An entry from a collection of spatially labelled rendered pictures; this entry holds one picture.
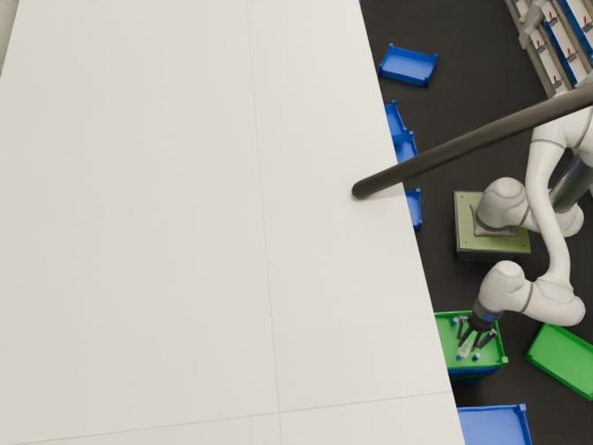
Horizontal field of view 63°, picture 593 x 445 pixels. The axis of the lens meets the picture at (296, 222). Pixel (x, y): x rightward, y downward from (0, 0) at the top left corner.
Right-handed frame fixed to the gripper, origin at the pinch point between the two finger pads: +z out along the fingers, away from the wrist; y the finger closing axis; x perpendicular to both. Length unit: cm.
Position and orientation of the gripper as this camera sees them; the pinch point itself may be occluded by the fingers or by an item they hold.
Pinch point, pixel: (465, 348)
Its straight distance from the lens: 188.1
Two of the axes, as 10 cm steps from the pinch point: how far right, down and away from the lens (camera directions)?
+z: -1.1, 7.5, 6.5
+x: -4.6, 5.4, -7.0
